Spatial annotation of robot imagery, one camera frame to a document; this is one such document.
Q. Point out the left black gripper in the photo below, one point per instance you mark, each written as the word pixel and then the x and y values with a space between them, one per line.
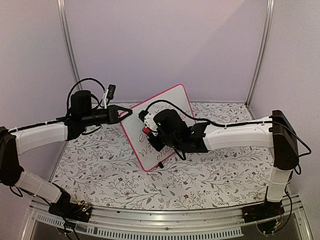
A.
pixel 113 113

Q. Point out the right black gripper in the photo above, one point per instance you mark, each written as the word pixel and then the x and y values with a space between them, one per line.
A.
pixel 158 146

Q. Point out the red whiteboard eraser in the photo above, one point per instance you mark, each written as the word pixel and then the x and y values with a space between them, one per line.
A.
pixel 146 130

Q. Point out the pink framed whiteboard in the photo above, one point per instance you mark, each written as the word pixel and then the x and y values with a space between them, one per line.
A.
pixel 132 126

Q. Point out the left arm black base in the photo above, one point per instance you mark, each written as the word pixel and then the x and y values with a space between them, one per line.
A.
pixel 64 208

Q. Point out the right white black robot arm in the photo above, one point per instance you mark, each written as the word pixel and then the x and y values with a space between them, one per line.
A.
pixel 264 132

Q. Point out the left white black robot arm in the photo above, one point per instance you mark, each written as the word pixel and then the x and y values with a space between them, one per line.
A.
pixel 18 141

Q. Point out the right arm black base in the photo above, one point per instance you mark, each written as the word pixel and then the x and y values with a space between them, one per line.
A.
pixel 269 216

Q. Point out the left black whiteboard foot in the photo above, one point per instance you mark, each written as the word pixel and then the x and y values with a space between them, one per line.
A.
pixel 160 165

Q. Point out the floral patterned table mat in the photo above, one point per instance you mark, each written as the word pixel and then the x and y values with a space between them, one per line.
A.
pixel 101 168

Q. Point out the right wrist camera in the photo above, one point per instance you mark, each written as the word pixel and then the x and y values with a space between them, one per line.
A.
pixel 148 120

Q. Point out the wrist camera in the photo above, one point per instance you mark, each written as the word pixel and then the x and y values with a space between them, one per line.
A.
pixel 148 120
pixel 108 95

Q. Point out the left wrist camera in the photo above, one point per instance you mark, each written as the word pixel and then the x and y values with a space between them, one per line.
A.
pixel 108 95

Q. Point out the front aluminium rail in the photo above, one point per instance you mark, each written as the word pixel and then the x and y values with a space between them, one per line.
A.
pixel 203 224

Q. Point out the left aluminium corner post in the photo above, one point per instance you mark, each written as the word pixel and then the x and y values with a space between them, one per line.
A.
pixel 62 13

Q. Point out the aluminium corner post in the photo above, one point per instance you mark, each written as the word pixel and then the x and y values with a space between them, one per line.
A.
pixel 62 13
pixel 270 4

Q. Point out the right aluminium corner post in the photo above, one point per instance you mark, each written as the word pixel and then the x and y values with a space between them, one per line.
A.
pixel 270 4

